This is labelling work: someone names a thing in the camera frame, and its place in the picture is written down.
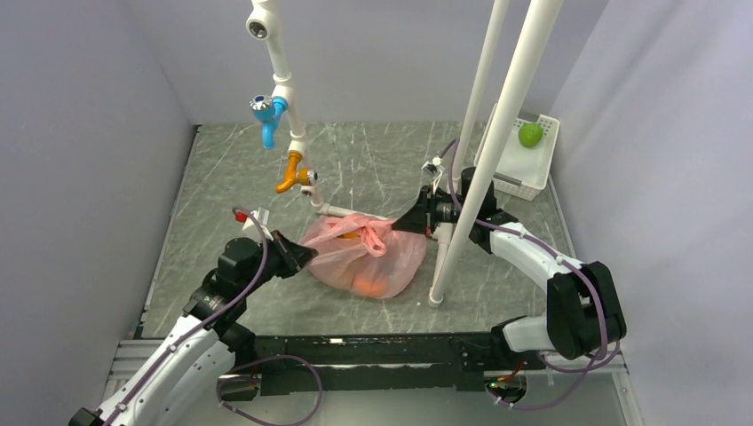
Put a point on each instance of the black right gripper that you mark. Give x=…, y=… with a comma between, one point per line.
x=415, y=219

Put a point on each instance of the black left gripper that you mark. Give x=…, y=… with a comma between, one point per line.
x=294, y=256

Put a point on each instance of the pink plastic bag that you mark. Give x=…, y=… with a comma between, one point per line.
x=360, y=244

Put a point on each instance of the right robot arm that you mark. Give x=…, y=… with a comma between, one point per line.
x=583, y=313

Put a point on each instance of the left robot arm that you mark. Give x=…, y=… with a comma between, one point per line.
x=206, y=341

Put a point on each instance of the orange fake fruit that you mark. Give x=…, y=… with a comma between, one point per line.
x=377, y=287

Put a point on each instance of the green fake lime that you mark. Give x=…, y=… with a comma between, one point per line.
x=530, y=134

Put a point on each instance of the orange faucet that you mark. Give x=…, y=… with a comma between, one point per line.
x=296, y=174

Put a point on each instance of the white plastic basket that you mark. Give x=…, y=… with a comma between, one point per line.
x=524, y=171

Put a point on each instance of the blue faucet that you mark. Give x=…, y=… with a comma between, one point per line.
x=268, y=111

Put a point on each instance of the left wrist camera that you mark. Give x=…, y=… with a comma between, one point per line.
x=253, y=222

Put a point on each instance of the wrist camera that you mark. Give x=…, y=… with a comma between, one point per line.
x=433, y=167
x=253, y=222

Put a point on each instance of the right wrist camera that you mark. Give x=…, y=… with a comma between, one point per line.
x=433, y=167

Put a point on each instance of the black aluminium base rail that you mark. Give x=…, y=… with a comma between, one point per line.
x=461, y=361

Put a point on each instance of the white PVC pipe frame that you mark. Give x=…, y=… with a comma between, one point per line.
x=264, y=24

